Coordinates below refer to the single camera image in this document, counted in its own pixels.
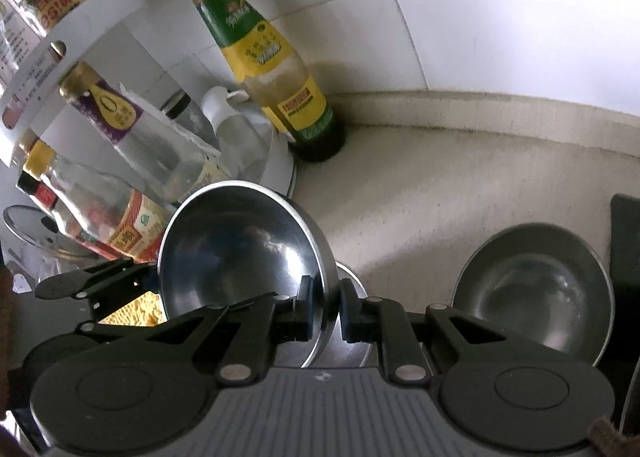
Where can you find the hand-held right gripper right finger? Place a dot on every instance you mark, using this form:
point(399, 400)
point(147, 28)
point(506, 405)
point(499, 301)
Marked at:
point(350, 309)

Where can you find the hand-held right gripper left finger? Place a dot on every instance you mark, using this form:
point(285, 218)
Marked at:
point(306, 307)

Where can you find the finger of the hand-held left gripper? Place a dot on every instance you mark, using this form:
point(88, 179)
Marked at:
point(100, 282)
point(115, 333)

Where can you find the stainless steel bowl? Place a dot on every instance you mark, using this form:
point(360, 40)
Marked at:
point(535, 287)
point(345, 356)
point(235, 247)

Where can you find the yellow chenille mat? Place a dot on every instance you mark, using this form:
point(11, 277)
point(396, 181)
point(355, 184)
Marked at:
point(132, 309)

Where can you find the yellow-capped vinegar bottle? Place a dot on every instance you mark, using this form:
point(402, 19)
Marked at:
point(100, 207)

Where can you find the glass pot lid with knob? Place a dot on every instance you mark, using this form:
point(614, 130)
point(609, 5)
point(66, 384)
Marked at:
point(25, 224)

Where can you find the clear bottle with purple label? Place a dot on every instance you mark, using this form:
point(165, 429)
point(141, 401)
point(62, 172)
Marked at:
point(125, 122)

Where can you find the white pump spray bottle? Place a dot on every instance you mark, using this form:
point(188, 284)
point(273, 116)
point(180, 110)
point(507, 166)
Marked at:
point(235, 137)

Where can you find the glass jar with black lid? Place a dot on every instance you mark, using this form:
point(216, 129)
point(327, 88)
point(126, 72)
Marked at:
point(185, 112)

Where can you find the bottle with green yellow label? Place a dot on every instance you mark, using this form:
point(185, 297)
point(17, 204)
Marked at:
point(270, 67)

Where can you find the white two-tier round rack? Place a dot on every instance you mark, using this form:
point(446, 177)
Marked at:
point(100, 22)

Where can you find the black stove top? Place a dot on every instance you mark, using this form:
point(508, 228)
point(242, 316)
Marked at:
point(627, 247)

